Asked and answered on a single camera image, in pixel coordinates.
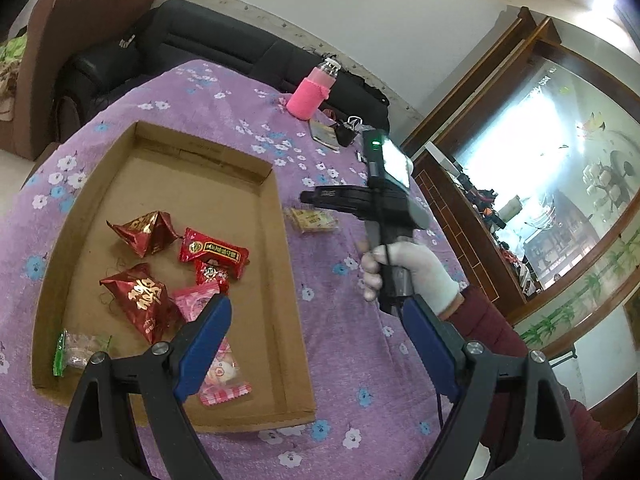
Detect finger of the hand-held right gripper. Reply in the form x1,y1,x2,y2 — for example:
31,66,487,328
300,186,374,212

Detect brown armchair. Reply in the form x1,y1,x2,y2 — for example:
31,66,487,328
0,0,160,161

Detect person's right forearm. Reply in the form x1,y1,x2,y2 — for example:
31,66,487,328
435,285,631,480

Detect person's right hand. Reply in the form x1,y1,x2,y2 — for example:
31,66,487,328
357,240,462,319

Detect large dark red foil packet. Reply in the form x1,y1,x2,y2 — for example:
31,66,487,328
99,262,187,345

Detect colourful cloth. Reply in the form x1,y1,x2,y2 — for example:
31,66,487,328
0,35,26,121

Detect pink white candy packet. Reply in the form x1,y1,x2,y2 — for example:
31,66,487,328
197,337,252,407

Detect cardboard box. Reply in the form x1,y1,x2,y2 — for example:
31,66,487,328
31,120,317,433

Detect tan cracker packet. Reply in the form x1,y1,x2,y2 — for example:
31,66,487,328
285,206,340,235

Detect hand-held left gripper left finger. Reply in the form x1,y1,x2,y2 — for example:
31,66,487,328
54,294,233,480

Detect purple floral tablecloth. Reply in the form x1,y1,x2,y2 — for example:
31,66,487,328
0,59,493,480

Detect brown notebook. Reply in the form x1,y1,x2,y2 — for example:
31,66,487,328
309,119,341,151

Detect small red candy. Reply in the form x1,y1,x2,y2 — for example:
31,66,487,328
194,260,232,293

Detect black sofa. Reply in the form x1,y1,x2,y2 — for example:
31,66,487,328
55,0,391,131

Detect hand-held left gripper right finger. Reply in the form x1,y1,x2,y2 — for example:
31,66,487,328
402,294,583,480

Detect clutter of trinkets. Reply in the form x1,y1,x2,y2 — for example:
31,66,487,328
450,170,541,291

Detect bottle with pink knit sleeve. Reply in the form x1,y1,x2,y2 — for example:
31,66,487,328
286,57,341,121

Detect clear snack packet green ends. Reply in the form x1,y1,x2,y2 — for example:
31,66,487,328
52,329,113,377

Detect red candy packet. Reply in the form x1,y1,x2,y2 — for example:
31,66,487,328
178,227,250,266

